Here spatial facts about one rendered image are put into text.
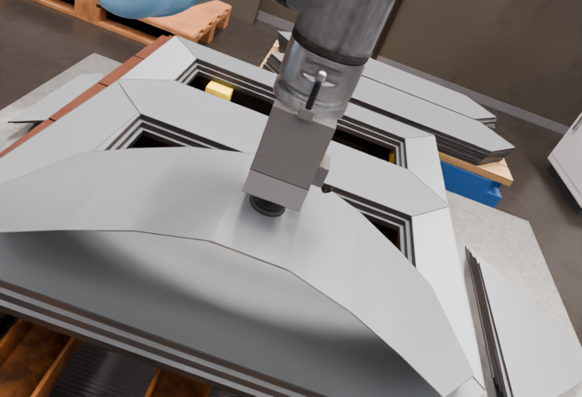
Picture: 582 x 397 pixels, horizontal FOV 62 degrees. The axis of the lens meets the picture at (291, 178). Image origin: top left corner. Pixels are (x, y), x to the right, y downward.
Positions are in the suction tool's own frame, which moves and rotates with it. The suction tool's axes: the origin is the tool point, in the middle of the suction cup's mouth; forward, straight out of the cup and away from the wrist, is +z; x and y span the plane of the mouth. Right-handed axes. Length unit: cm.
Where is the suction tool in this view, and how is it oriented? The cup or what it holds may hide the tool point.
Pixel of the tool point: (264, 211)
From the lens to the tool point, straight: 56.6
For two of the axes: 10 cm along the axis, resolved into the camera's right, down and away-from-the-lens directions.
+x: -9.4, -3.4, -0.7
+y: 1.3, -5.3, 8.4
